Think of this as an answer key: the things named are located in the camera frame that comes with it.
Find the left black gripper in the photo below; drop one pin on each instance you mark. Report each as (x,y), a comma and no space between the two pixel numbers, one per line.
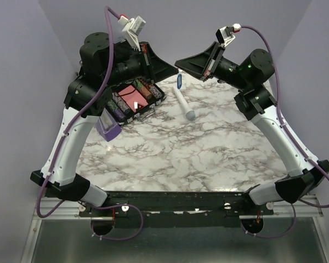
(157,68)

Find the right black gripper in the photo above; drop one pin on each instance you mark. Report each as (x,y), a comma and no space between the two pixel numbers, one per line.
(203,64)

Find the blue key tag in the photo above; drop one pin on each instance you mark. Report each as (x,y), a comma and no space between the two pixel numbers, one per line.
(179,81)

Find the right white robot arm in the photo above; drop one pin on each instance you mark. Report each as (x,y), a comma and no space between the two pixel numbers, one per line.
(256,103)

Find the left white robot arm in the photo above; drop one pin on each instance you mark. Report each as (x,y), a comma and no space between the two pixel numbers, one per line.
(105,67)

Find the black poker chip case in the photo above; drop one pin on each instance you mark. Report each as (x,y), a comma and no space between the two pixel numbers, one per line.
(130,95)

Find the white microphone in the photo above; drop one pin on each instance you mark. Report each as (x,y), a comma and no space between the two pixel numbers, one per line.
(189,113)

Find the purple metronome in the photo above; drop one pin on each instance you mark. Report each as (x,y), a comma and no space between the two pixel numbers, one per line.
(107,127)

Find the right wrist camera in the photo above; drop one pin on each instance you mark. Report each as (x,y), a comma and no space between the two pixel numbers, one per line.
(226,34)

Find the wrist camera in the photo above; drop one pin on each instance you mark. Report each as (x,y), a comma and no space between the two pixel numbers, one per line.
(131,29)
(226,34)

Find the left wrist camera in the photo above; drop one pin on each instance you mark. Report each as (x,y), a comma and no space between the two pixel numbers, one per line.
(131,29)

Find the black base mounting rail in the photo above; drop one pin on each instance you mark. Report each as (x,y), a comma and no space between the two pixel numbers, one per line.
(175,209)

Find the aluminium frame profile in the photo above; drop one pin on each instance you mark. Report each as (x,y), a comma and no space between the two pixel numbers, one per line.
(57,211)

